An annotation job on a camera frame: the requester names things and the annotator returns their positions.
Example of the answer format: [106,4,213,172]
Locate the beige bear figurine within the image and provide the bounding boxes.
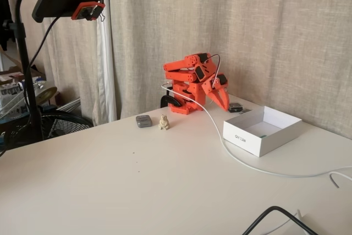
[158,113,171,131]

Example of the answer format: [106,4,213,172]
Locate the small black square box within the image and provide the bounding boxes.
[228,102,244,113]

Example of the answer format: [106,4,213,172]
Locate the cardboard box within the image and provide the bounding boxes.
[0,50,46,83]

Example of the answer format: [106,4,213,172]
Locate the black floor fan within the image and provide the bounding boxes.
[0,107,95,152]

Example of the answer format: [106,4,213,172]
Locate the white cardboard box bin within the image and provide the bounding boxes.
[222,105,303,158]

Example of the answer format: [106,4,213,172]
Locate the white cable end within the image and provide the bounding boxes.
[329,172,352,189]

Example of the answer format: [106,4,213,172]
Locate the black gooseneck stand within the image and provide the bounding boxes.
[14,0,60,141]

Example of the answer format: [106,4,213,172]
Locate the black camera cable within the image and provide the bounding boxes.
[0,16,61,157]

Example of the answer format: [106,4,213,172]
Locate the orange mounted camera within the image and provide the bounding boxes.
[70,2,106,22]

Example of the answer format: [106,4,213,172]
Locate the grey metal tin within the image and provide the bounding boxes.
[135,114,152,129]

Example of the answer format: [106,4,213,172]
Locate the orange robot arm with base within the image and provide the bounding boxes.
[163,52,221,115]

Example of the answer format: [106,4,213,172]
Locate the black camera stand with phone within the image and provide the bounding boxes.
[3,0,97,104]

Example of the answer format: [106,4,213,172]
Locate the beige linen curtain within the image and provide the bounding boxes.
[109,0,352,139]

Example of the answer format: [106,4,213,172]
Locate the long white cable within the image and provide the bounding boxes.
[161,82,352,178]

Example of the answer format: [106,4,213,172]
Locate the clear plastic packages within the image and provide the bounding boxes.
[0,80,31,119]

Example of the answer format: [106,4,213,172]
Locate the beige round lamp shade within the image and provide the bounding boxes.
[35,86,58,105]

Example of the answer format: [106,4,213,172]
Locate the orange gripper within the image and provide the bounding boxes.
[200,73,230,113]

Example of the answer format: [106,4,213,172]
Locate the white sheer curtain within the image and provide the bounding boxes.
[92,0,118,126]

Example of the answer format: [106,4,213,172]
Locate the black table clamp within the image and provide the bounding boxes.
[160,95,184,108]

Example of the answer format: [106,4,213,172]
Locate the black holder bar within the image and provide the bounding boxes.
[31,0,105,24]

